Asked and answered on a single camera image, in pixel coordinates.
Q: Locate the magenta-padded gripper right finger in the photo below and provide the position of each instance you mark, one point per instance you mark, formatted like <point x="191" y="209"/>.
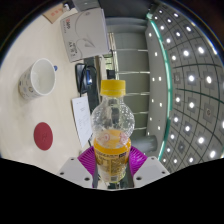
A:
<point x="150" y="170"/>

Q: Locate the white paper ream box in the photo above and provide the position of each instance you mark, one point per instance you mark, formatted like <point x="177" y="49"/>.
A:
<point x="85" y="35"/>

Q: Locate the flat round red coaster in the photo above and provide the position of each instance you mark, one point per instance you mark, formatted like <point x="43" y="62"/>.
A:
<point x="43" y="136"/>

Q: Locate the yellow-capped clear drink bottle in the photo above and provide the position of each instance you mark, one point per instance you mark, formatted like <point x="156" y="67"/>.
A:
<point x="111" y="160"/>

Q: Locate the white patterned cup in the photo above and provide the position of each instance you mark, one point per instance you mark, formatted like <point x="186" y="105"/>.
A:
<point x="41" y="78"/>

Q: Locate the group of ceiling lights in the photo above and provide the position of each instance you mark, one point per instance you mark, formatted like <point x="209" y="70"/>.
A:
<point x="191" y="78"/>

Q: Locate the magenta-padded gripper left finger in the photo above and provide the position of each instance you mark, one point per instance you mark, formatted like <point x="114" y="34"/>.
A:
<point x="75" y="171"/>

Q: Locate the small blue bottle cap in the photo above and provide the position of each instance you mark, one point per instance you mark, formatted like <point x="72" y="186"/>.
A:
<point x="55" y="68"/>

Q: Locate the white printed paper sheet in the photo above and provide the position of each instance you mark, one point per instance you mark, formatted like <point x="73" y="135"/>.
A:
<point x="81" y="116"/>

